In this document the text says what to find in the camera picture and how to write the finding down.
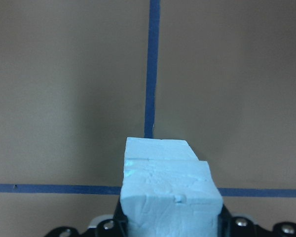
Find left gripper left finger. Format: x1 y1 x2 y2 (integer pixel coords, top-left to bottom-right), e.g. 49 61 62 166
113 199 128 237

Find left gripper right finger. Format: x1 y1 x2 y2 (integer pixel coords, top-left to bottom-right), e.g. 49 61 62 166
217 204 232 237

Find light blue block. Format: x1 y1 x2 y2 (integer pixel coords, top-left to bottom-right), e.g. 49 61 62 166
120 159 223 237
124 137 198 161

